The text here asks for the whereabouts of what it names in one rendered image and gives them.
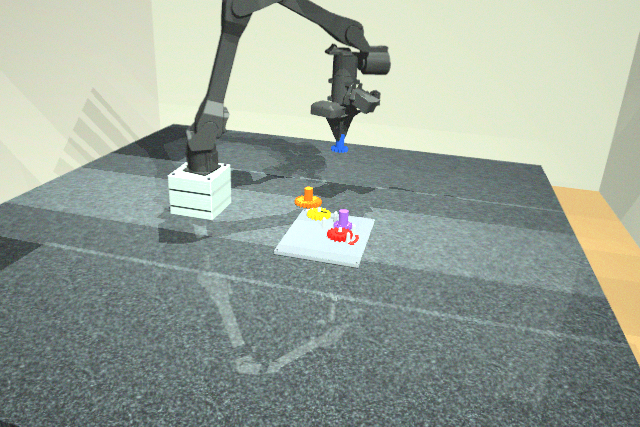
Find purple gear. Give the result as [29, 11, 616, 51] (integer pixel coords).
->
[333, 209, 352, 231]

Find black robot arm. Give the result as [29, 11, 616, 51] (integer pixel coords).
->
[182, 0, 391, 176]

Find red gear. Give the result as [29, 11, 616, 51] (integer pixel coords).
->
[327, 227, 353, 242]

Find blue gear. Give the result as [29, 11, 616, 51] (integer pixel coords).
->
[331, 134, 348, 153]

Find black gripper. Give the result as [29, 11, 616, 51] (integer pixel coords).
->
[310, 74, 361, 141]

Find orange gear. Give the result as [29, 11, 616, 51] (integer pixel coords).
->
[295, 187, 322, 209]

